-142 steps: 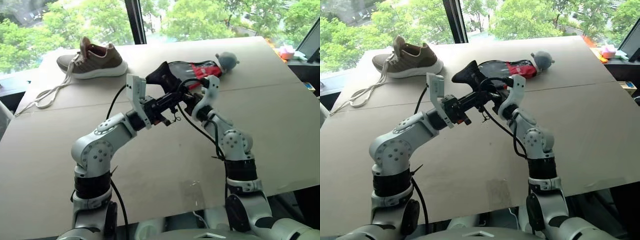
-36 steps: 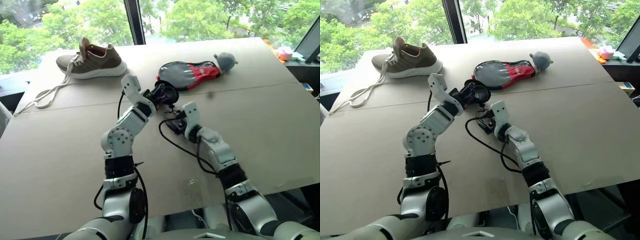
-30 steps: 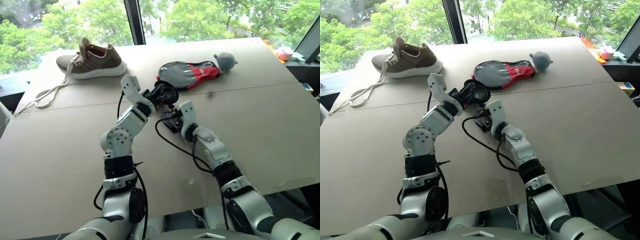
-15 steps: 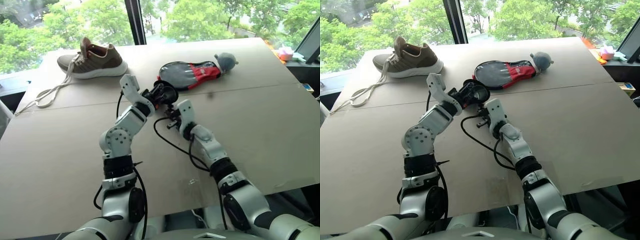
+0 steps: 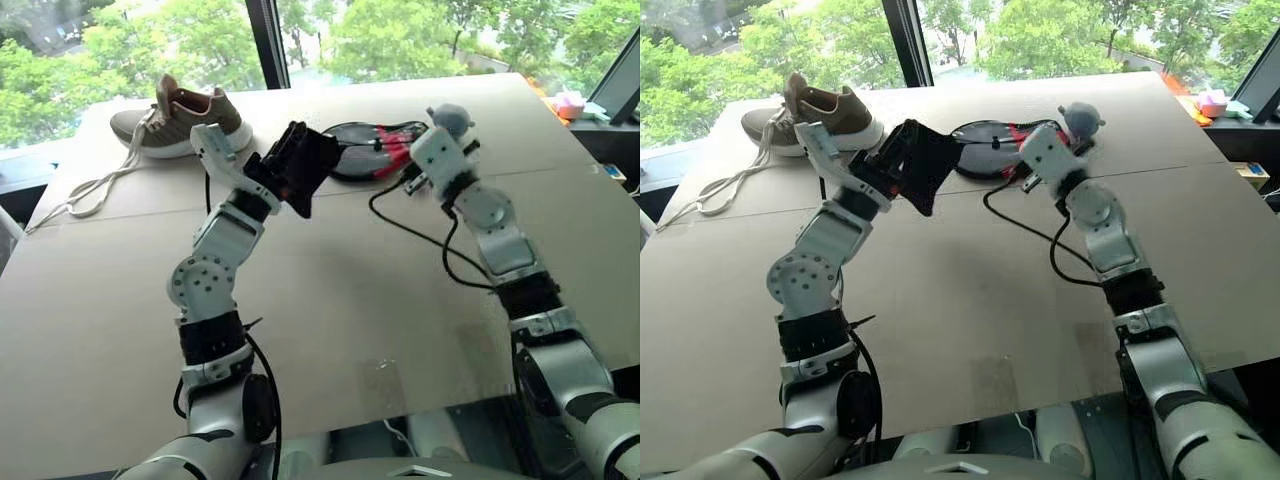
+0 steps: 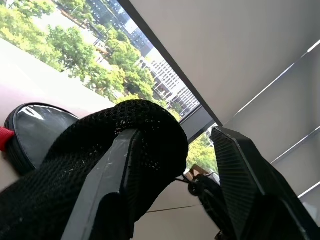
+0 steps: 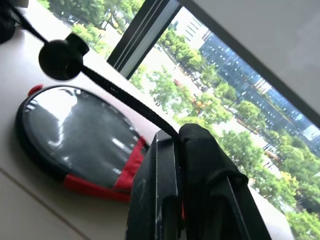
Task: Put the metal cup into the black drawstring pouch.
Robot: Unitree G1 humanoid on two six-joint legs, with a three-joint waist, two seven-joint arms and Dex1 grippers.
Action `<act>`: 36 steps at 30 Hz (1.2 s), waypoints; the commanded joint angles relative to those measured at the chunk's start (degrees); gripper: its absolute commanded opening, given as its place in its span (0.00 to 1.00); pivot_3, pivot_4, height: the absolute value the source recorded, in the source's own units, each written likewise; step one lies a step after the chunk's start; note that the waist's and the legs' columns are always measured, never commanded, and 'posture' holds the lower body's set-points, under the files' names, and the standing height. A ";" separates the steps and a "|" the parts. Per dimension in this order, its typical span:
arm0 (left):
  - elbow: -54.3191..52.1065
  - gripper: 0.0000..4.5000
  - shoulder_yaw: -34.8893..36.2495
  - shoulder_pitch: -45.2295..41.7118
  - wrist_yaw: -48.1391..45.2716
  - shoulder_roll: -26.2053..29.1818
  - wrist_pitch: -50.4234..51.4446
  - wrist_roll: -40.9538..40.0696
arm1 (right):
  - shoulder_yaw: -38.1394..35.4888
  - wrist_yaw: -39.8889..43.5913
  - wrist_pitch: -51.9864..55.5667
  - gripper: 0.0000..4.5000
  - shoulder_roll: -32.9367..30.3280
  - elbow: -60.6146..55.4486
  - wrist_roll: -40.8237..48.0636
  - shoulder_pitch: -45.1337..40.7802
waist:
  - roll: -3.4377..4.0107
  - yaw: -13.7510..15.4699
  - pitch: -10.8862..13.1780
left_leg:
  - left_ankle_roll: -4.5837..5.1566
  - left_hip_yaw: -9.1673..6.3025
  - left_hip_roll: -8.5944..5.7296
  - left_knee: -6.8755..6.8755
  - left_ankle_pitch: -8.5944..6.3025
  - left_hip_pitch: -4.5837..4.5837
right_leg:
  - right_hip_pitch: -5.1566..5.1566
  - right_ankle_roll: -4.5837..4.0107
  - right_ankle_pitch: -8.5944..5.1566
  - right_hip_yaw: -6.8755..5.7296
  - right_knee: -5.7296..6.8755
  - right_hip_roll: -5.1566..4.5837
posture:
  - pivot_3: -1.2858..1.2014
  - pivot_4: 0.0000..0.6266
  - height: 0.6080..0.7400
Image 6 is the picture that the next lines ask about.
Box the brown cardboard box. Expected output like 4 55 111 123
186 164 213 181

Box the round grey black-rimmed case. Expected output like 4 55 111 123
0 102 80 176

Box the black mesh drawstring pouch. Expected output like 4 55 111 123
0 99 237 240

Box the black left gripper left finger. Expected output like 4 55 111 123
61 128 144 240

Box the dark window frame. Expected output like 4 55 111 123
116 0 224 145

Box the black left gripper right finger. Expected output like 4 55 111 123
210 125 320 240

